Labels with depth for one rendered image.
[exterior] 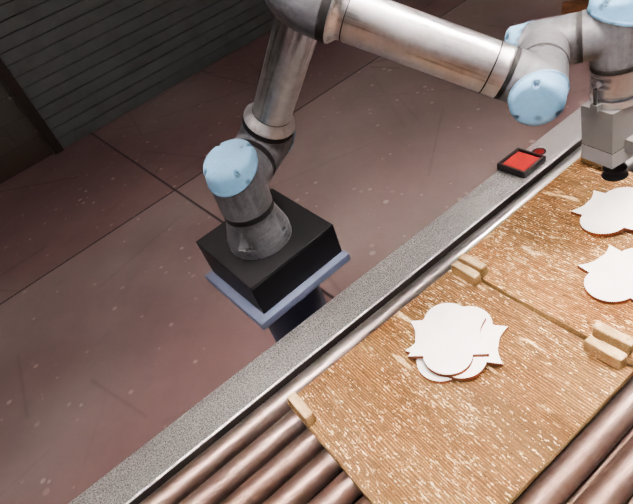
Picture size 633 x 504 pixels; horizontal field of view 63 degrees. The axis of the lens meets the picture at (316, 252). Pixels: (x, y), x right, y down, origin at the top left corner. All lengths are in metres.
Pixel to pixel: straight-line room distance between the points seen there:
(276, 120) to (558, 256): 0.61
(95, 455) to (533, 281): 1.90
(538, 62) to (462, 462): 0.56
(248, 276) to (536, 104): 0.66
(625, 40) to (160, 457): 0.99
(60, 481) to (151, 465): 1.47
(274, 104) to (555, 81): 0.54
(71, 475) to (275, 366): 1.56
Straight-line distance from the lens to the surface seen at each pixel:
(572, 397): 0.86
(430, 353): 0.87
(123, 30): 5.41
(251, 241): 1.13
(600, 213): 1.12
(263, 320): 1.15
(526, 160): 1.30
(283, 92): 1.06
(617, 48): 0.92
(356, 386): 0.89
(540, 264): 1.03
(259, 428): 0.94
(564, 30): 0.91
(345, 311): 1.03
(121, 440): 2.38
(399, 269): 1.08
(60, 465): 2.50
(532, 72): 0.79
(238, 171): 1.04
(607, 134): 0.98
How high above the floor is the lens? 1.66
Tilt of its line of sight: 39 degrees down
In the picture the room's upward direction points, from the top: 21 degrees counter-clockwise
